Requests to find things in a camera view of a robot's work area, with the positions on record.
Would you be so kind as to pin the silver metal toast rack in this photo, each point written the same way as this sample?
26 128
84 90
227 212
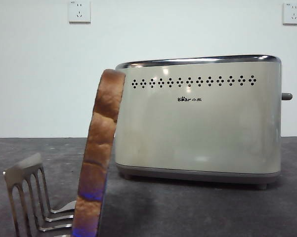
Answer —
16 177

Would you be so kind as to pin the brown toasted bread slice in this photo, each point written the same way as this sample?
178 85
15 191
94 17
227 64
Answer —
101 128

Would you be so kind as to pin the grey toaster lever knob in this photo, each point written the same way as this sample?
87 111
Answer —
287 96

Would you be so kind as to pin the cream white two-slot toaster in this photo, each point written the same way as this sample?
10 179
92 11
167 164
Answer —
200 128

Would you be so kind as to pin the white wall power socket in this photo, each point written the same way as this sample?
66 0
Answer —
79 12
293 14

